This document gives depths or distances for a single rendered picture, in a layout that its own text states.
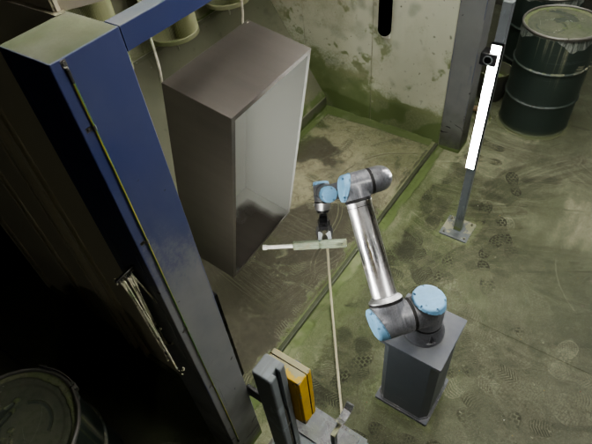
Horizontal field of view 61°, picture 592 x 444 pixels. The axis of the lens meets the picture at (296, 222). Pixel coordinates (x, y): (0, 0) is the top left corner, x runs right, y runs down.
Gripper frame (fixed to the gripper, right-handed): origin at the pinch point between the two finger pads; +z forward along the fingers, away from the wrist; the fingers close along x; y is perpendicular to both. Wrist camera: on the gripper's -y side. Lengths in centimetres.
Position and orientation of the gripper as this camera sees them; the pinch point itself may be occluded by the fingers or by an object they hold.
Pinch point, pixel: (325, 244)
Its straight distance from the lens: 289.9
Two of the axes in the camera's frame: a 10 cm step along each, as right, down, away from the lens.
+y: 0.6, -2.3, 9.7
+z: 0.9, 9.7, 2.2
